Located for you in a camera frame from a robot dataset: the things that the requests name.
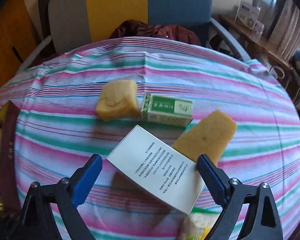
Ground yellow green snack packet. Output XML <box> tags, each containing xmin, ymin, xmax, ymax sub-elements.
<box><xmin>177</xmin><ymin>207</ymin><xmax>220</xmax><ymax>240</ymax></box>

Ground white text carton box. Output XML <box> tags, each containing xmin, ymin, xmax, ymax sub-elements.
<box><xmin>107</xmin><ymin>125</ymin><xmax>205</xmax><ymax>215</ymax></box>

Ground striped pastel bed sheet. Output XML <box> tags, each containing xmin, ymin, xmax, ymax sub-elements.
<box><xmin>0</xmin><ymin>37</ymin><xmax>300</xmax><ymax>239</ymax></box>

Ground large yellow sponge block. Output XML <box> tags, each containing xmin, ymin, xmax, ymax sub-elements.
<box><xmin>172</xmin><ymin>110</ymin><xmax>237</xmax><ymax>165</ymax></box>

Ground small yellow sponge block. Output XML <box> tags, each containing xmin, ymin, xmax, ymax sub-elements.
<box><xmin>96</xmin><ymin>80</ymin><xmax>141</xmax><ymax>121</ymax></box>

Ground green white medicine box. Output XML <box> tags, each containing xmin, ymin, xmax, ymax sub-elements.
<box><xmin>141</xmin><ymin>93</ymin><xmax>193</xmax><ymax>128</ymax></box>

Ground wooden side desk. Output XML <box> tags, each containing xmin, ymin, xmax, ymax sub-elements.
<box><xmin>219</xmin><ymin>15</ymin><xmax>300</xmax><ymax>111</ymax></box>

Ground orange wooden wardrobe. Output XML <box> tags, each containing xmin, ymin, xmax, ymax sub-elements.
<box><xmin>0</xmin><ymin>0</ymin><xmax>40</xmax><ymax>88</ymax></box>

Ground pink curtain right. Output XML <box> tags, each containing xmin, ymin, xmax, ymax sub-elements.
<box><xmin>269</xmin><ymin>0</ymin><xmax>300</xmax><ymax>61</ymax></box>

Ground small purple box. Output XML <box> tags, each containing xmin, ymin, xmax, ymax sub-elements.
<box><xmin>253</xmin><ymin>21</ymin><xmax>264</xmax><ymax>35</ymax></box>

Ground white appliance box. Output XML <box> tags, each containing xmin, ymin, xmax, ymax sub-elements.
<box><xmin>235</xmin><ymin>1</ymin><xmax>260</xmax><ymax>30</ymax></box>

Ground grey yellow blue chair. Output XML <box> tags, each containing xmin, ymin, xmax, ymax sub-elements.
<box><xmin>24</xmin><ymin>0</ymin><xmax>250</xmax><ymax>67</ymax></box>

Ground dark red garment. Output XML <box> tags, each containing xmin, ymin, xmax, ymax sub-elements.
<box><xmin>109</xmin><ymin>19</ymin><xmax>201</xmax><ymax>46</ymax></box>

